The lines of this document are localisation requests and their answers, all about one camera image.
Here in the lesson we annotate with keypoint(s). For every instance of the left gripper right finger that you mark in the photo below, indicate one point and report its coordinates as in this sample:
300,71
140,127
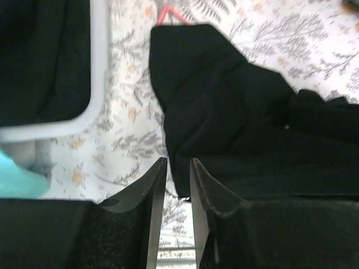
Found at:
210,201

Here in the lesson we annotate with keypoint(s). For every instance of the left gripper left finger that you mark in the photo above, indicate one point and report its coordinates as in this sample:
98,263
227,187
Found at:
131,222

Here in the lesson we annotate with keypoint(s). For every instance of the black t shirt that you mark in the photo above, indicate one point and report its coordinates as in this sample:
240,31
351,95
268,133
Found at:
251,131

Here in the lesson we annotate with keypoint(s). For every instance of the pink hanger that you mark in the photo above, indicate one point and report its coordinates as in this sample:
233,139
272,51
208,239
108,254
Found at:
168,15

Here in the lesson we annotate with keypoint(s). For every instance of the white plastic basket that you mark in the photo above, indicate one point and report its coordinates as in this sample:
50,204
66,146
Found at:
99,48

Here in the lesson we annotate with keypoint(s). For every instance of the teal cloth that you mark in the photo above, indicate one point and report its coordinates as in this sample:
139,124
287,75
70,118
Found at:
17,178

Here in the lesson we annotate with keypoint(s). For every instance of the black garment in basket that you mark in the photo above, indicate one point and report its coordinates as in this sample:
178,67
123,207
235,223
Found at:
45,61

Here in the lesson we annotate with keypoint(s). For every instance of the floral table mat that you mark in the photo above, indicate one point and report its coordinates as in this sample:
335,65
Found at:
313,43

